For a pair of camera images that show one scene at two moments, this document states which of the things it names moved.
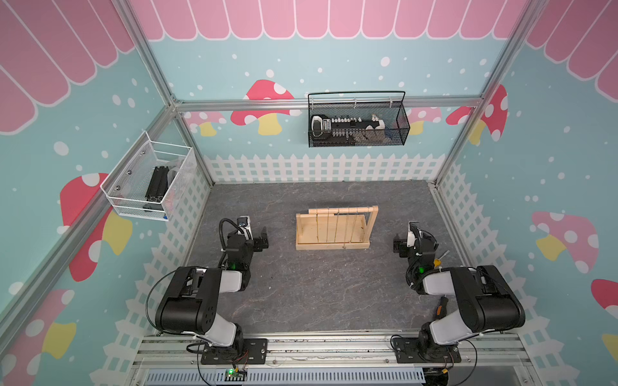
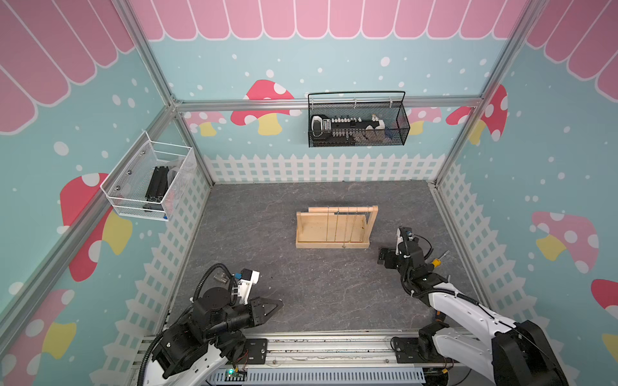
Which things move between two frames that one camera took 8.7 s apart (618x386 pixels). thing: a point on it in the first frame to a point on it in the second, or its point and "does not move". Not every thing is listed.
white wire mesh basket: x=153 y=181 does not move
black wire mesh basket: x=357 y=124 does not move
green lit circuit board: x=235 y=375 does not move
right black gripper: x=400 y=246 to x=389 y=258
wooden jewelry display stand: x=335 y=228 does not move
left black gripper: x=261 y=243 to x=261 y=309
